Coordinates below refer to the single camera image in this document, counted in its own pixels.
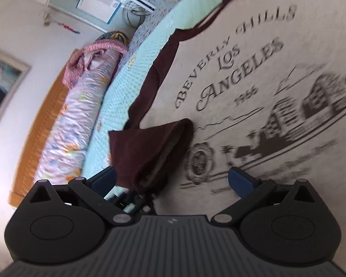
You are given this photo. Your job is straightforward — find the maroon and cream raglan shirt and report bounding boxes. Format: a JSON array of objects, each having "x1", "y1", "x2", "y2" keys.
[{"x1": 109, "y1": 0, "x2": 346, "y2": 270}]

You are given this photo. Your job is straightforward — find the wooden headboard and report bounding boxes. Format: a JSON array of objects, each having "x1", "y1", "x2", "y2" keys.
[{"x1": 8, "y1": 49, "x2": 80, "y2": 208}]

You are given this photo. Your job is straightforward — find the pink floral rolled comforter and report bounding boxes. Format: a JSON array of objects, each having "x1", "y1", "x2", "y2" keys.
[{"x1": 33, "y1": 38, "x2": 127, "y2": 184}]

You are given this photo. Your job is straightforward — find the mint quilted floral bedspread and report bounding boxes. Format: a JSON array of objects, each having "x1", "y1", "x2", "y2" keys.
[{"x1": 82, "y1": 0, "x2": 222, "y2": 178}]

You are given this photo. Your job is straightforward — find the framed picture on wall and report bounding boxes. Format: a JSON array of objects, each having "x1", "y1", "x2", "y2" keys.
[{"x1": 0, "y1": 50, "x2": 31, "y2": 121}]

